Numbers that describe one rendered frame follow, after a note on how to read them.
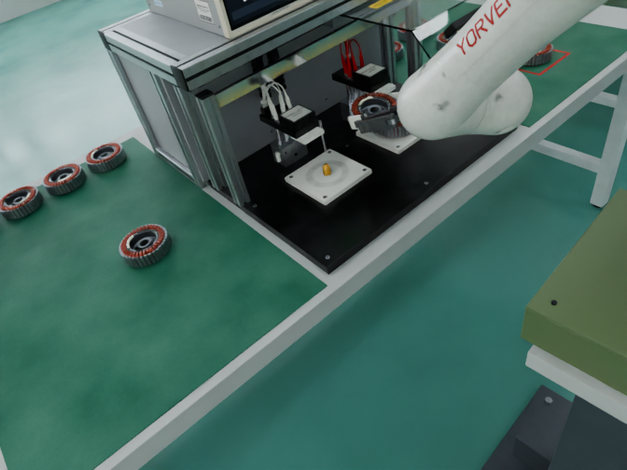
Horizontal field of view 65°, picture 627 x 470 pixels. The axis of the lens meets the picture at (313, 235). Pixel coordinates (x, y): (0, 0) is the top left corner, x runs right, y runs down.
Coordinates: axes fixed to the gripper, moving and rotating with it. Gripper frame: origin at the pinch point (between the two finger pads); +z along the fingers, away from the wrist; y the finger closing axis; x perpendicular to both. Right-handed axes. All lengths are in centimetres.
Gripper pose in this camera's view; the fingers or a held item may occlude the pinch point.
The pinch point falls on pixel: (375, 110)
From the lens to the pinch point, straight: 114.8
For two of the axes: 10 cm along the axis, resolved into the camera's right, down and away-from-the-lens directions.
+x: -4.0, -8.4, -3.7
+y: 8.0, -5.2, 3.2
